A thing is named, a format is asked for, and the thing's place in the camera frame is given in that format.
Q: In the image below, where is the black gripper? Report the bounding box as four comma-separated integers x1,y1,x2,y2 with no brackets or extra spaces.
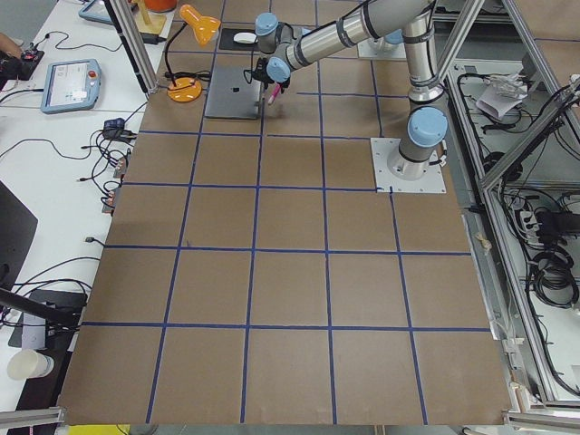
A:
275,77,290,91

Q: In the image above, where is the pink marker pen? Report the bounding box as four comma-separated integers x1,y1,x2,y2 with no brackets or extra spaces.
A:
267,83,282,105

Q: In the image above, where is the white computer mouse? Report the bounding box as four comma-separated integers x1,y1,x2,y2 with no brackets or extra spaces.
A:
233,32,257,45

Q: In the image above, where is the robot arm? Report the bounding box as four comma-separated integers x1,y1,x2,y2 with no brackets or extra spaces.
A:
368,29,403,52
245,0,448,181

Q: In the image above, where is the black mousepad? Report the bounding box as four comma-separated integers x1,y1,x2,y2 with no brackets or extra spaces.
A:
218,27,257,51

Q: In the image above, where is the silver closed laptop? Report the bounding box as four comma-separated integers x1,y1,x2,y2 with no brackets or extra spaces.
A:
204,65,262,120

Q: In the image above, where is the orange desk lamp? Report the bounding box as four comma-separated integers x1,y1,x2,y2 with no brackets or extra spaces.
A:
163,4,221,103

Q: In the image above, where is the wooden stand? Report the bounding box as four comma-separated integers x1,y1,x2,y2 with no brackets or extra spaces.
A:
132,0,167,35

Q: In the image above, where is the black power adapter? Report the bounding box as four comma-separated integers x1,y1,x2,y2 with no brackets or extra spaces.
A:
140,33,166,45

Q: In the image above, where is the orange cylindrical container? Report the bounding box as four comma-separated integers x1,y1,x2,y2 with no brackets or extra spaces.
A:
144,0,178,14

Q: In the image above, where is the blue teach pendant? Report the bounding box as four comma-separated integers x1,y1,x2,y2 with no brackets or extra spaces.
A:
78,0,113,25
40,59,102,114

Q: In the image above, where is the white paper cup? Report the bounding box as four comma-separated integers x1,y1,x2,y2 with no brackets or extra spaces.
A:
7,349,54,381

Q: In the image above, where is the black lamp power cable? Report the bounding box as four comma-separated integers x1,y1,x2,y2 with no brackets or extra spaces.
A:
151,70,214,94

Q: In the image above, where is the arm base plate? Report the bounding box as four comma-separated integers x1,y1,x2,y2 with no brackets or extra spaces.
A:
370,138,447,194
357,39,406,62

